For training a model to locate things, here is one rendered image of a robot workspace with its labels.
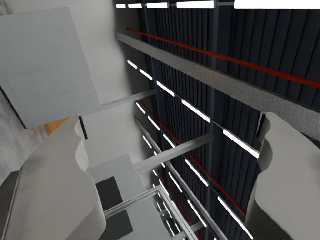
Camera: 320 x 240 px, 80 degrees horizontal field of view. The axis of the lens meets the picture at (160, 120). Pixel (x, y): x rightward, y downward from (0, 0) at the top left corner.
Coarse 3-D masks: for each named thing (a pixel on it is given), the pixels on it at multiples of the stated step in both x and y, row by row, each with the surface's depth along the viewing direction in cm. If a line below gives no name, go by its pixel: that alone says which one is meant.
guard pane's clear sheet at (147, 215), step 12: (156, 192) 153; (132, 204) 147; (144, 204) 144; (156, 204) 142; (108, 216) 141; (120, 216) 139; (132, 216) 137; (144, 216) 135; (156, 216) 133; (168, 216) 131; (108, 228) 132; (120, 228) 130; (132, 228) 128; (144, 228) 127; (156, 228) 125; (168, 228) 124; (180, 228) 122
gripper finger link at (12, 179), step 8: (8, 176) 7; (16, 176) 7; (8, 184) 7; (16, 184) 7; (0, 192) 7; (8, 192) 7; (0, 200) 6; (8, 200) 6; (0, 208) 6; (8, 208) 6; (0, 216) 6; (8, 216) 6; (0, 224) 6; (0, 232) 6
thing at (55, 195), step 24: (72, 120) 10; (48, 144) 9; (72, 144) 9; (24, 168) 8; (48, 168) 8; (72, 168) 8; (24, 192) 7; (48, 192) 7; (72, 192) 7; (96, 192) 7; (24, 216) 6; (48, 216) 6; (72, 216) 6; (96, 216) 6
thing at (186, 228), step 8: (144, 192) 153; (152, 192) 152; (160, 192) 150; (128, 200) 149; (136, 200) 148; (168, 200) 143; (112, 208) 145; (120, 208) 144; (176, 208) 134; (176, 216) 128; (184, 224) 123; (192, 232) 116
